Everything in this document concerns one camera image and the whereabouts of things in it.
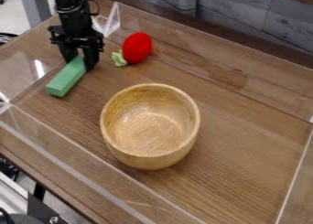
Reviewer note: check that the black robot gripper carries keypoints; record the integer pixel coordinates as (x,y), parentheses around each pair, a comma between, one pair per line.
(76,34)

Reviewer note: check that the green rectangular stick block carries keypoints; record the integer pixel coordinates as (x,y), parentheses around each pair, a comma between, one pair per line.
(67,77)

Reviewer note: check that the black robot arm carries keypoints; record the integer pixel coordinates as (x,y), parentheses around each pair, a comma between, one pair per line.
(73,5)

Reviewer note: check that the light wooden bowl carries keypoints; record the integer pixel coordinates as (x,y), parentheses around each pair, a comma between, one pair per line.
(150,123)

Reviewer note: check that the red plush strawberry toy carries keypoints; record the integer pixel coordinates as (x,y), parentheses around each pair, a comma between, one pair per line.
(135,50)

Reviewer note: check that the grey table leg post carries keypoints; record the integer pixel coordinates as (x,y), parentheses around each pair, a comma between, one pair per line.
(36,11)

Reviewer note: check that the black clamp with cable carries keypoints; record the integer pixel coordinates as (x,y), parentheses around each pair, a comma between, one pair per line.
(27,210)

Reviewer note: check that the clear acrylic tray wall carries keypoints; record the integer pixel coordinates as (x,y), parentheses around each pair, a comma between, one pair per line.
(237,179)

